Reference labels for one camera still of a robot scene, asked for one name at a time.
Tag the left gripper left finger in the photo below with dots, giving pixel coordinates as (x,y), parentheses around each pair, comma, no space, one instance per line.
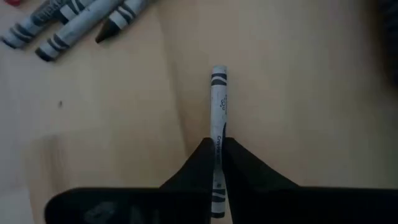
(174,202)

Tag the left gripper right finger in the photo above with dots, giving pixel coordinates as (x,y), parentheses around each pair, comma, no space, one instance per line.
(280,202)

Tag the white paper-wrapped crayon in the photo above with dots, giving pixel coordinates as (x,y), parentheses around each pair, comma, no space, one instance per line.
(21,31)
(77,25)
(218,102)
(124,14)
(73,11)

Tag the red crayon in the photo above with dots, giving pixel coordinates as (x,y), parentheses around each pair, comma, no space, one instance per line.
(12,2)

